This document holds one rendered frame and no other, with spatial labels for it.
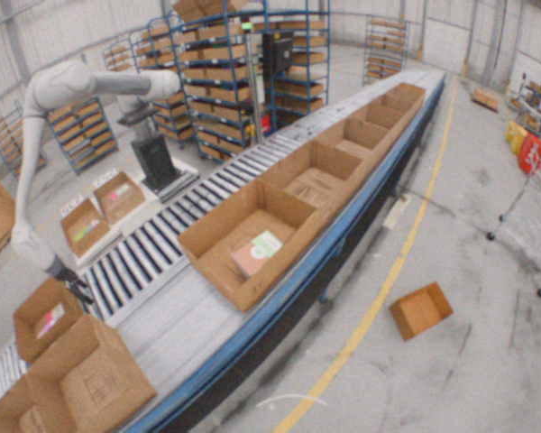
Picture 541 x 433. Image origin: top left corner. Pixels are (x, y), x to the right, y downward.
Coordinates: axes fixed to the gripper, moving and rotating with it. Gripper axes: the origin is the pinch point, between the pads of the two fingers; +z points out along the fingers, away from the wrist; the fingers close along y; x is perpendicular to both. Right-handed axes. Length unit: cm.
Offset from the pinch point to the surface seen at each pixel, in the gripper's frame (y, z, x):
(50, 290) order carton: 20.9, -0.1, 22.2
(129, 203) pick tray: 44, 5, -44
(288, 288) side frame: -64, -6, -62
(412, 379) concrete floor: -151, 85, -89
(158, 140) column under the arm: 48, -19, -78
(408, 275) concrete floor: -111, 85, -162
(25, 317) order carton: 21, 1, 47
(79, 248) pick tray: 39.5, 5.1, -2.5
